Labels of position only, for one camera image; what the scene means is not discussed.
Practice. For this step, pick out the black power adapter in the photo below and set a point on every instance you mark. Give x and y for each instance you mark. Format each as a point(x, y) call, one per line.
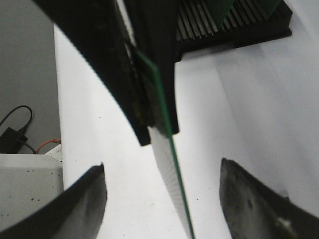
point(11, 141)

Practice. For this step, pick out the white speckled box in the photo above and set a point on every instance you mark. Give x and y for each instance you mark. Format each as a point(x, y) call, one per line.
point(27, 183)

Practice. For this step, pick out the black slotted board rack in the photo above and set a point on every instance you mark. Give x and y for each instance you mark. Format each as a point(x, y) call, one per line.
point(245, 24)

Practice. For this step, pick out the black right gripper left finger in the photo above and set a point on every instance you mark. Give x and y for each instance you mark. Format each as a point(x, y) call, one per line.
point(95, 28)

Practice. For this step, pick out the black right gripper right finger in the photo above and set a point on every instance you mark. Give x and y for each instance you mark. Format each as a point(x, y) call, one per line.
point(154, 25)

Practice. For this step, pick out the green circuit board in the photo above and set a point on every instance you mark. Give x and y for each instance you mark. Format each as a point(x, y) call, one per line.
point(219, 10)
point(160, 131)

